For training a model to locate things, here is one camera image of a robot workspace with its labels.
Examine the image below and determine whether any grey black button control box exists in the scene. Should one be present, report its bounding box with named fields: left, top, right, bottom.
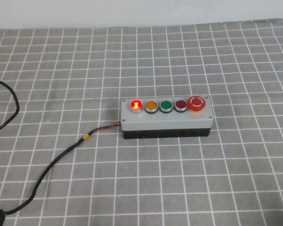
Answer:
left=120, top=96, right=214, bottom=140

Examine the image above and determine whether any yellow push button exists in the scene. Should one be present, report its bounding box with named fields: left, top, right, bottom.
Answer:
left=144, top=100, right=159, bottom=115

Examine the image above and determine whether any green push button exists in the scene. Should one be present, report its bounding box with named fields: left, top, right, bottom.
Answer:
left=159, top=100, right=174, bottom=114

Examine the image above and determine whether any dark red push button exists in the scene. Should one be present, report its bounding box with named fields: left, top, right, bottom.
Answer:
left=174, top=99, right=188, bottom=113

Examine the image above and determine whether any red mushroom emergency stop button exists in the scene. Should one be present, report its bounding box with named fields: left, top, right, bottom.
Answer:
left=187, top=95, right=207, bottom=113

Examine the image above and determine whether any red indicator lamp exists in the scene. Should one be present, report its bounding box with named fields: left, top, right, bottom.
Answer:
left=130, top=99, right=143, bottom=114

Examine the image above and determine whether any grey white checked tablecloth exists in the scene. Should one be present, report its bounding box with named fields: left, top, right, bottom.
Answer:
left=0, top=18, right=283, bottom=226

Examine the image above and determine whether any black cable with red wire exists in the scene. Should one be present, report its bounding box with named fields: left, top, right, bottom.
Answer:
left=3, top=120, right=122, bottom=215

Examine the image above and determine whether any plain black cable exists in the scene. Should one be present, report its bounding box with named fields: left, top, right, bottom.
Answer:
left=0, top=78, right=20, bottom=137

